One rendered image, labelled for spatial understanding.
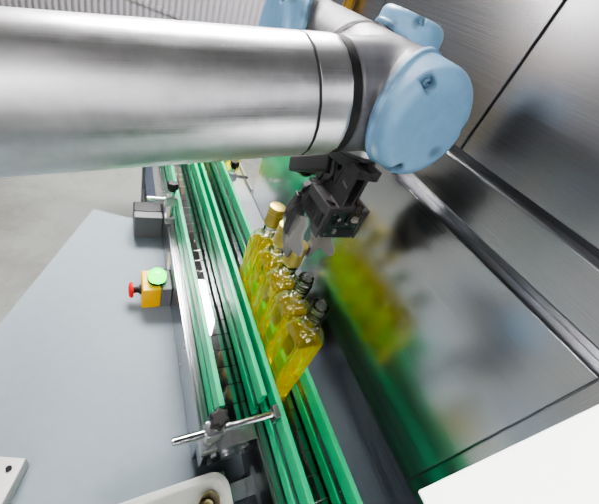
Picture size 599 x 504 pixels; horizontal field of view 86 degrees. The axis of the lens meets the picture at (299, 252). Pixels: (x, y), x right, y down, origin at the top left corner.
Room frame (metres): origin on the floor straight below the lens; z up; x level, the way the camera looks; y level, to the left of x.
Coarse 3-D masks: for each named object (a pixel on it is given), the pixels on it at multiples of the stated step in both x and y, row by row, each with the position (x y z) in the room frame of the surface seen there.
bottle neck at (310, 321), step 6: (318, 300) 0.37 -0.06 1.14; (312, 306) 0.35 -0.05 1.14; (318, 306) 0.37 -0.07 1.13; (324, 306) 0.37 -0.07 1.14; (306, 312) 0.36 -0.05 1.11; (312, 312) 0.35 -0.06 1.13; (318, 312) 0.35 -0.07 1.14; (324, 312) 0.35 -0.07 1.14; (306, 318) 0.35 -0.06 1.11; (312, 318) 0.35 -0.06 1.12; (318, 318) 0.35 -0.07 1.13; (306, 324) 0.35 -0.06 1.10; (312, 324) 0.35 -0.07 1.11; (318, 324) 0.35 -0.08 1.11; (312, 330) 0.35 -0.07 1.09
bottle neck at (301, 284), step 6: (300, 276) 0.40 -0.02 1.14; (306, 276) 0.42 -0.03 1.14; (312, 276) 0.42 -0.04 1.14; (300, 282) 0.40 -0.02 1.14; (306, 282) 0.40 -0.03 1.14; (312, 282) 0.40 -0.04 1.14; (294, 288) 0.40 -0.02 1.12; (300, 288) 0.39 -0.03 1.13; (306, 288) 0.39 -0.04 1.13; (294, 294) 0.39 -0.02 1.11; (300, 294) 0.39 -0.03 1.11; (306, 294) 0.40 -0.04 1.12; (294, 300) 0.39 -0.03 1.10; (300, 300) 0.40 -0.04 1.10
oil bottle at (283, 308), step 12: (276, 300) 0.40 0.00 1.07; (288, 300) 0.39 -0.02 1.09; (276, 312) 0.39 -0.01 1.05; (288, 312) 0.38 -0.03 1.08; (300, 312) 0.39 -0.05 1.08; (264, 324) 0.40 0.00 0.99; (276, 324) 0.38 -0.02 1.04; (264, 336) 0.39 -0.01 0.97; (276, 336) 0.37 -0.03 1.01; (264, 348) 0.38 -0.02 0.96
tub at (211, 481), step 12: (192, 480) 0.17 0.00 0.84; (204, 480) 0.18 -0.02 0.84; (216, 480) 0.18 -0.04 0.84; (156, 492) 0.14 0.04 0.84; (168, 492) 0.14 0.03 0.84; (180, 492) 0.15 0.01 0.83; (192, 492) 0.16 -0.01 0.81; (204, 492) 0.17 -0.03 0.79; (216, 492) 0.18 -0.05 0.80; (228, 492) 0.17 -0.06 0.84
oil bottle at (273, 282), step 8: (272, 272) 0.44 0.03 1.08; (264, 280) 0.45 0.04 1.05; (272, 280) 0.43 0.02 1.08; (280, 280) 0.43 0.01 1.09; (288, 280) 0.44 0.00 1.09; (264, 288) 0.44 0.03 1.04; (272, 288) 0.42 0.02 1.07; (280, 288) 0.42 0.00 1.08; (288, 288) 0.43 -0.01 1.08; (264, 296) 0.43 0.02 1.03; (272, 296) 0.42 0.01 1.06; (256, 304) 0.44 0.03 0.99; (264, 304) 0.42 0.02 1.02; (256, 312) 0.44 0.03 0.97; (264, 312) 0.42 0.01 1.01; (256, 320) 0.43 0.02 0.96
